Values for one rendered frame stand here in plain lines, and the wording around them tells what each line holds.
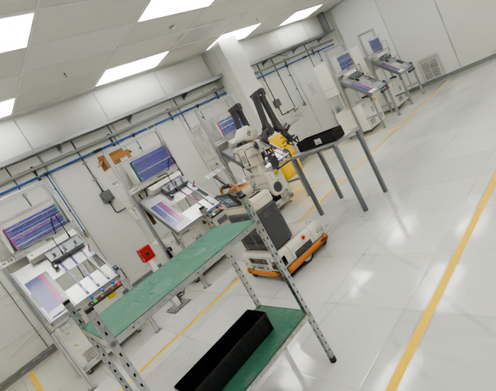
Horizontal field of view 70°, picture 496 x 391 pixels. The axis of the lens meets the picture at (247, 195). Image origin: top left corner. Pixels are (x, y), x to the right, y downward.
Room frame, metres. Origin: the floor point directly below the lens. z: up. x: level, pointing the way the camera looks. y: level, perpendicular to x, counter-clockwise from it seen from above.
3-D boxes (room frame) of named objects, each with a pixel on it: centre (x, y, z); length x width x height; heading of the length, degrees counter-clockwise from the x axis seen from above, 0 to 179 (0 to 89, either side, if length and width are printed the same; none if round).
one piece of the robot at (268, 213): (3.31, 0.02, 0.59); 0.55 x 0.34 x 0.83; 31
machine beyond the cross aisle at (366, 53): (8.48, -4.15, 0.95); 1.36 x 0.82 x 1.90; 37
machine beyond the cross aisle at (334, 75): (7.61, -2.98, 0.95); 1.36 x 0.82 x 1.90; 37
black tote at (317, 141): (3.92, -1.01, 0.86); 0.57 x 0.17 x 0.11; 31
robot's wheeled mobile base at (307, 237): (3.36, -0.06, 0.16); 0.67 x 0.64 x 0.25; 121
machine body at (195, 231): (4.57, 0.98, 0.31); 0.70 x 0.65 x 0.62; 127
